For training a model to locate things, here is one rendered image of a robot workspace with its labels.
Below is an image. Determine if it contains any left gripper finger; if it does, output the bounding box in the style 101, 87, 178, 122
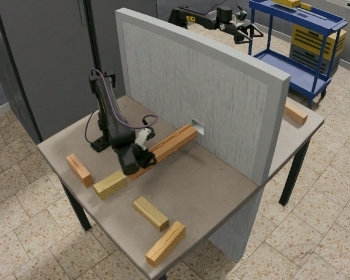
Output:
236, 30, 253, 44
250, 24, 264, 37

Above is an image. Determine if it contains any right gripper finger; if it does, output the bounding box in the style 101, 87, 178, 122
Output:
144, 152, 157, 169

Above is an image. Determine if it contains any grey panel wall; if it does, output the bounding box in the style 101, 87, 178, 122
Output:
115, 8, 291, 262

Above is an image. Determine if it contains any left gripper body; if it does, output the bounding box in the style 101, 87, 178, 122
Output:
227, 17, 252, 43

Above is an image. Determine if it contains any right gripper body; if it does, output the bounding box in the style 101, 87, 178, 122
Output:
133, 128, 152, 169

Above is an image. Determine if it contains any light wooden board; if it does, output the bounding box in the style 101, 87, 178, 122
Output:
128, 124, 197, 181

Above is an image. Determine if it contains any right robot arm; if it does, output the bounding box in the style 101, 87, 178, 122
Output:
89, 69, 139, 176

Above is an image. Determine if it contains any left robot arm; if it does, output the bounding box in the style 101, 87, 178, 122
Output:
168, 5, 247, 34

